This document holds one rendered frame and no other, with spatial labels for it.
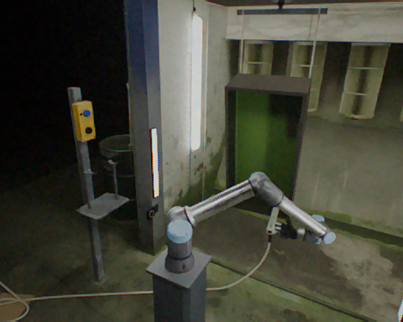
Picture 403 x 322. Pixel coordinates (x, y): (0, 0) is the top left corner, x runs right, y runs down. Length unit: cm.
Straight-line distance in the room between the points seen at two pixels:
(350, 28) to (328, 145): 128
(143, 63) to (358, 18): 199
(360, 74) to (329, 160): 100
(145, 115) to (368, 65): 214
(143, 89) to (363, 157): 250
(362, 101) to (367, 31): 65
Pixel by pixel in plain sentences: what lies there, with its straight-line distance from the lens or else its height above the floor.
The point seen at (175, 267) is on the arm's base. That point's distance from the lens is 190.
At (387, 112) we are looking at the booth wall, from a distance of 379.
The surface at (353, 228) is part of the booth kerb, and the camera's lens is 362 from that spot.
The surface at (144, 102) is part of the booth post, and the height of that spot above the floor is 149.
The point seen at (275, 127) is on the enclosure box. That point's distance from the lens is 272.
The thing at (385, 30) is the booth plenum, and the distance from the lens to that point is 328.
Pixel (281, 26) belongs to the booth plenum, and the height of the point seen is 211.
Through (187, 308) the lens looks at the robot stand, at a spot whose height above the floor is 44.
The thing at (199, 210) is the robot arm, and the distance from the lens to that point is 194.
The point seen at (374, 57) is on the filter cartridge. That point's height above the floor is 184.
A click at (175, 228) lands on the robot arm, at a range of 182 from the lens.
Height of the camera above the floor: 195
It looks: 22 degrees down
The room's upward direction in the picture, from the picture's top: 1 degrees clockwise
